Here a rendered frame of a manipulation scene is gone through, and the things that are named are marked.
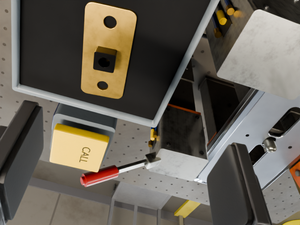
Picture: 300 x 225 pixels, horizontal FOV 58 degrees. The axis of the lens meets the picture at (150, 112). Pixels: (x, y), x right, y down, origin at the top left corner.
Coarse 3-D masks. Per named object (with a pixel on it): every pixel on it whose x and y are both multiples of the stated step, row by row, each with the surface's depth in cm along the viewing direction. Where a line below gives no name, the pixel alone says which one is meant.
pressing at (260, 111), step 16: (256, 96) 44; (272, 96) 45; (240, 112) 47; (256, 112) 47; (272, 112) 47; (224, 128) 50; (240, 128) 50; (256, 128) 50; (288, 128) 50; (224, 144) 53; (256, 144) 52; (288, 144) 52; (208, 160) 56; (272, 160) 55; (288, 160) 55; (272, 176) 59
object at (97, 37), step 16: (96, 16) 20; (112, 16) 20; (128, 16) 20; (96, 32) 21; (112, 32) 21; (128, 32) 21; (96, 48) 21; (112, 48) 22; (128, 48) 22; (96, 64) 22; (112, 64) 22; (128, 64) 23; (96, 80) 24; (112, 80) 24; (112, 96) 25
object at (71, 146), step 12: (60, 132) 29; (72, 132) 29; (84, 132) 30; (60, 144) 30; (72, 144) 30; (84, 144) 30; (96, 144) 30; (60, 156) 32; (72, 156) 32; (84, 156) 31; (96, 156) 31; (84, 168) 33; (96, 168) 33
